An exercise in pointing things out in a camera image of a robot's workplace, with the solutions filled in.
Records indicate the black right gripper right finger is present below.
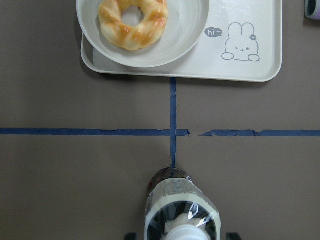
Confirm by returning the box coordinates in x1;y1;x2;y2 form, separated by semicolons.
226;232;242;240

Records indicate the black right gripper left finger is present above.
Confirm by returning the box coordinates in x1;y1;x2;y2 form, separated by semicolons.
124;232;137;240

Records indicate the tea bottle white cap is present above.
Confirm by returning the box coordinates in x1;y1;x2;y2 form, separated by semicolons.
144;167;222;240

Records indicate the cream serving tray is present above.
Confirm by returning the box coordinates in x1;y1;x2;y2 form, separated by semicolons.
81;0;283;83

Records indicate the glazed twisted donut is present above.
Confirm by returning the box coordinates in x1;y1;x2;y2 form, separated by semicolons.
97;0;169;51

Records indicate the cream round plate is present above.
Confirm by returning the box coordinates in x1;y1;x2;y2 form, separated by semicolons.
76;0;210;68

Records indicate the purple folded cloth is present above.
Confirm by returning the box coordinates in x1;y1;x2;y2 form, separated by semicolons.
304;0;320;21

